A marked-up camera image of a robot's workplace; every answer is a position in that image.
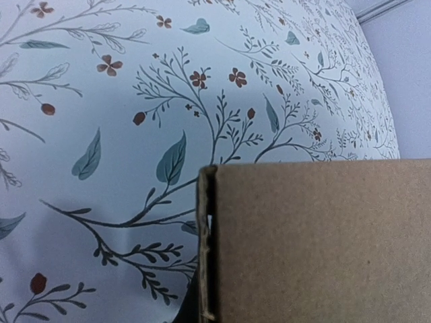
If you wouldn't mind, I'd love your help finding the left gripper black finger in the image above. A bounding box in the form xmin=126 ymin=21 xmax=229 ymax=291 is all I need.
xmin=172 ymin=270 xmax=200 ymax=323

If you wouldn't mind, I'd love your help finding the brown cardboard box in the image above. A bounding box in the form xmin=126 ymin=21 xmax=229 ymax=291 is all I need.
xmin=196 ymin=159 xmax=430 ymax=322

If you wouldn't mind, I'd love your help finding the floral patterned table mat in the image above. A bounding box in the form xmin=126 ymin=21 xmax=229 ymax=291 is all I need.
xmin=1 ymin=1 xmax=400 ymax=322

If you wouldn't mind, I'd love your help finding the right aluminium frame post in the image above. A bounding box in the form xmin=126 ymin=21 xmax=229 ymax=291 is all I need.
xmin=356 ymin=0 xmax=410 ymax=24

